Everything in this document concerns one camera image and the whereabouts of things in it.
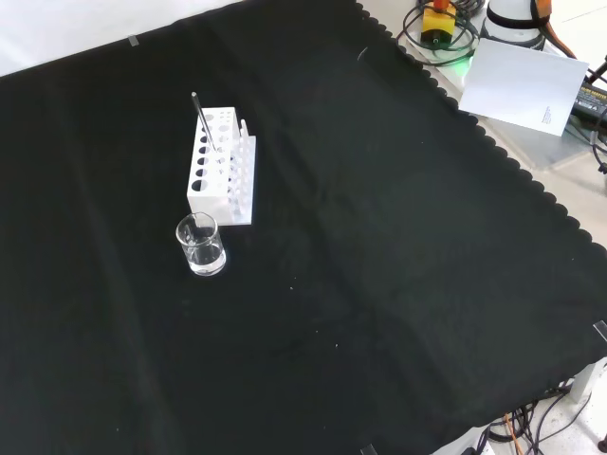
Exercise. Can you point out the white test tube rack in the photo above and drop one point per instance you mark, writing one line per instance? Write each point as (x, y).
(219, 166)

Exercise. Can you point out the black bench cloth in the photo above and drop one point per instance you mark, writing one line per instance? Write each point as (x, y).
(332, 237)

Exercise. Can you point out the small clear glass beaker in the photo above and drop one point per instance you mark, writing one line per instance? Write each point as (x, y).
(201, 246)

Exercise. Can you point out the yellow stop button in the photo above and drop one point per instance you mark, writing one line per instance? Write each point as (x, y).
(438, 21)

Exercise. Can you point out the pale board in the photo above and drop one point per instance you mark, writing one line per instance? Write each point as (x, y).
(521, 87)

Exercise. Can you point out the black power adapter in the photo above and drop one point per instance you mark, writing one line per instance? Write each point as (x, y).
(591, 99)

